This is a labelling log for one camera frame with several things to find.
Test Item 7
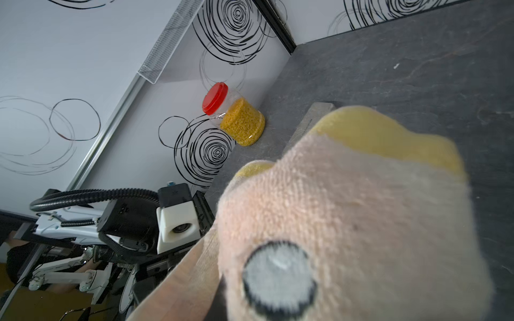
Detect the grey rectangular eyeglass case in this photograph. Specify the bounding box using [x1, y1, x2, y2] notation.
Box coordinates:
[282, 102, 336, 156]

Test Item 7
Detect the white mesh shelf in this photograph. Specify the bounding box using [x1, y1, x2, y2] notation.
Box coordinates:
[138, 0, 204, 84]

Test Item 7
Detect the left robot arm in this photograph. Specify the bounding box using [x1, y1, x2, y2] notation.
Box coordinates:
[29, 184, 215, 304]

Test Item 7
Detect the red lid yellow jar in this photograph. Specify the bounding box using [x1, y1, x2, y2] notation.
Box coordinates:
[202, 82, 266, 147]

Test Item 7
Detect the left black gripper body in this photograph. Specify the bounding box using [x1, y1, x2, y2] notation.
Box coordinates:
[135, 191, 215, 281]

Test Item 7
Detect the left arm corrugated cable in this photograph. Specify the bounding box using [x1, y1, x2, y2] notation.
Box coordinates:
[29, 187, 161, 213]

